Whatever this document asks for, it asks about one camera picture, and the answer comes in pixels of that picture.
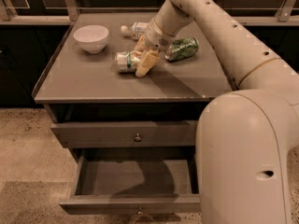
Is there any green soda can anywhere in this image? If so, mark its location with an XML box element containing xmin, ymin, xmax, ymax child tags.
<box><xmin>164</xmin><ymin>37</ymin><xmax>199</xmax><ymax>62</ymax></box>

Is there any clear plastic water bottle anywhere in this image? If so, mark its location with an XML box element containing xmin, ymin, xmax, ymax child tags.
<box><xmin>121</xmin><ymin>21</ymin><xmax>148</xmax><ymax>40</ymax></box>

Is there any middle drawer knob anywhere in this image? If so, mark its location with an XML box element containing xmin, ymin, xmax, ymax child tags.
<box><xmin>136</xmin><ymin>206</ymin><xmax>145</xmax><ymax>217</ymax></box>

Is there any white ceramic bowl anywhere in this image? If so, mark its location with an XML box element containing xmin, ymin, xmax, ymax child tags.
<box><xmin>74</xmin><ymin>25</ymin><xmax>109</xmax><ymax>54</ymax></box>

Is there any grey drawer cabinet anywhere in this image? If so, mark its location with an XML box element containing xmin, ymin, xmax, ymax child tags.
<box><xmin>31</xmin><ymin>11</ymin><xmax>237</xmax><ymax>217</ymax></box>

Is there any closed grey top drawer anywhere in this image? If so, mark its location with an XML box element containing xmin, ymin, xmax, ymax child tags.
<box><xmin>51</xmin><ymin>120</ymin><xmax>196</xmax><ymax>148</ymax></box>

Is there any open grey middle drawer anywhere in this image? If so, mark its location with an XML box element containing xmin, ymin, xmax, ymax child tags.
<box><xmin>60</xmin><ymin>147</ymin><xmax>200</xmax><ymax>215</ymax></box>

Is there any round top drawer knob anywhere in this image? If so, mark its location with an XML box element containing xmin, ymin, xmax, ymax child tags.
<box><xmin>135</xmin><ymin>133</ymin><xmax>142</xmax><ymax>142</ymax></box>

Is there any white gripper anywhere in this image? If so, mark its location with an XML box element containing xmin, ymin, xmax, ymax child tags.
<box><xmin>135</xmin><ymin>19</ymin><xmax>174</xmax><ymax>77</ymax></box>

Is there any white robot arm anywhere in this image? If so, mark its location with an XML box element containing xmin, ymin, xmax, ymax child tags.
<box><xmin>140</xmin><ymin>0</ymin><xmax>299</xmax><ymax>224</ymax></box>

